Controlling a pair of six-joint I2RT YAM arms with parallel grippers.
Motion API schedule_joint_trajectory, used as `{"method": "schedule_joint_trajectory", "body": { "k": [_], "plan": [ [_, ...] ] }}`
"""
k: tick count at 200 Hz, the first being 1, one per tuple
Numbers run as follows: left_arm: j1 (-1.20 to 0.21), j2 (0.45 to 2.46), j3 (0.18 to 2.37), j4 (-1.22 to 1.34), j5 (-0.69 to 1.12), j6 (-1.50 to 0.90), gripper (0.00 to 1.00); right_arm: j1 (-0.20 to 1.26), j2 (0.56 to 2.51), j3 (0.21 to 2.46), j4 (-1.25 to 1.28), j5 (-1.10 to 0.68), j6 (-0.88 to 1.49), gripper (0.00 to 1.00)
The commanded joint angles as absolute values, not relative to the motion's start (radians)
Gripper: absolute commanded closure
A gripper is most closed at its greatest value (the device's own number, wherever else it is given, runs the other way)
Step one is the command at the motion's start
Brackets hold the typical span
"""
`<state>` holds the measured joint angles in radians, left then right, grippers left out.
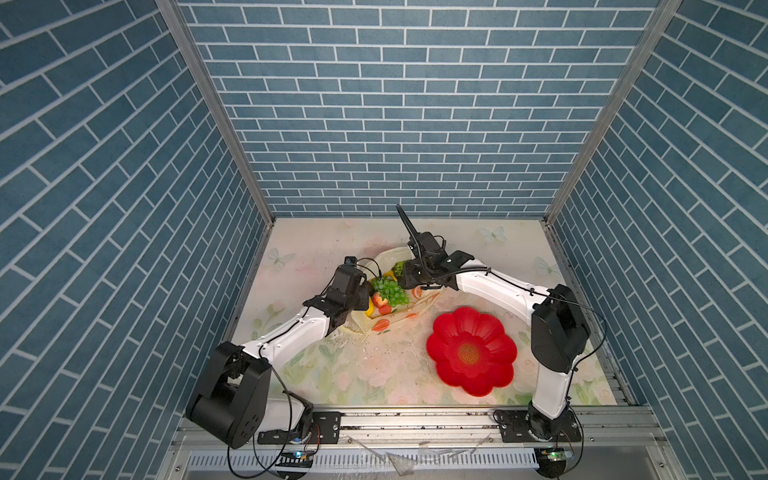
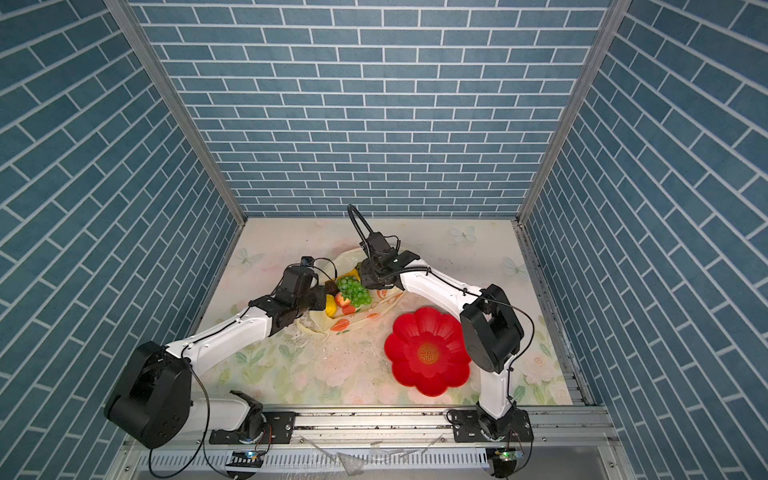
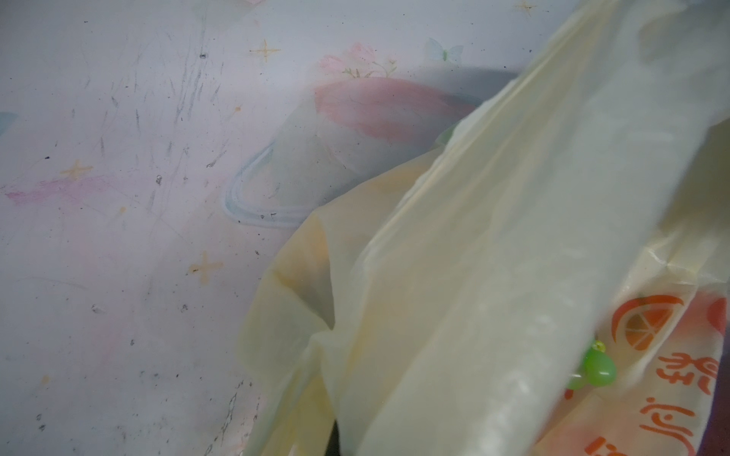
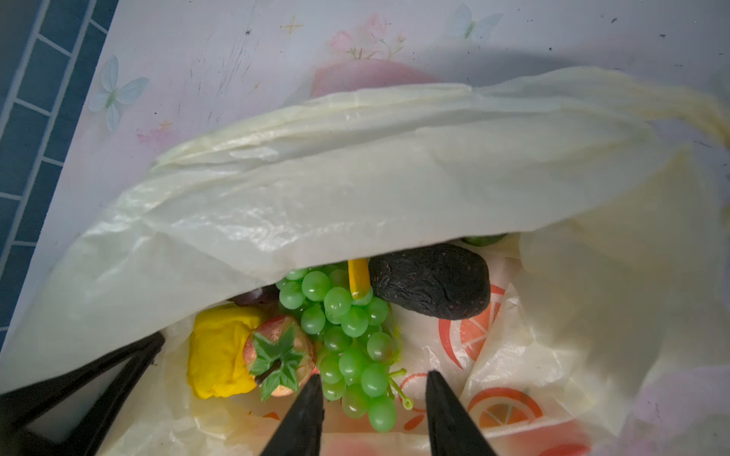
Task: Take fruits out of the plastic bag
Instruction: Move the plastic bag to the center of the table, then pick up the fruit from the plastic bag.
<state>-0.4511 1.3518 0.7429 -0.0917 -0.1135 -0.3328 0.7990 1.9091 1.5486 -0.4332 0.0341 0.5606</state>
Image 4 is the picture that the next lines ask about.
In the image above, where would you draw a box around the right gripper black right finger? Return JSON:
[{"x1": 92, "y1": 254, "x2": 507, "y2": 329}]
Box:
[{"x1": 426, "y1": 370, "x2": 496, "y2": 456}]

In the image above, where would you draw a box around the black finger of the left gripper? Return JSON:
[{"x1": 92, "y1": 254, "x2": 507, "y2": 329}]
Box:
[{"x1": 1, "y1": 332, "x2": 165, "y2": 455}]

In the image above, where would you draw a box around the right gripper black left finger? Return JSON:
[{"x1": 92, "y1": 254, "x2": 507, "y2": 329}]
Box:
[{"x1": 260, "y1": 374, "x2": 325, "y2": 456}]

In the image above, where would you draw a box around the cream printed plastic bag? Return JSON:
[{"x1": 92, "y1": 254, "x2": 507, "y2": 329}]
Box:
[{"x1": 1, "y1": 68, "x2": 729, "y2": 455}]

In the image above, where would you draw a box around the red strawberry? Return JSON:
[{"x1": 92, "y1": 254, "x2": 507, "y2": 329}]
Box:
[{"x1": 243, "y1": 315, "x2": 316, "y2": 401}]

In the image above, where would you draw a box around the yellow lemon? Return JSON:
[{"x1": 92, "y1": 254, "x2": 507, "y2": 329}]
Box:
[{"x1": 187, "y1": 303, "x2": 266, "y2": 399}]

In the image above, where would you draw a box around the green grape bunch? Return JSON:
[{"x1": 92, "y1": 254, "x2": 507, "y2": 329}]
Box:
[{"x1": 276, "y1": 262, "x2": 414, "y2": 432}]

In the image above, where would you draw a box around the dark avocado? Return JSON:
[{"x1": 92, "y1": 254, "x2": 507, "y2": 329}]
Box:
[{"x1": 368, "y1": 243, "x2": 490, "y2": 320}]

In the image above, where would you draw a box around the yellow banana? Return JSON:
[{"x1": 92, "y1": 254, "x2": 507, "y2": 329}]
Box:
[{"x1": 348, "y1": 258, "x2": 372, "y2": 300}]

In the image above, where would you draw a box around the dark green lime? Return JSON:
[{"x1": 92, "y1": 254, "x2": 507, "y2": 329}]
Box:
[{"x1": 460, "y1": 233, "x2": 508, "y2": 247}]

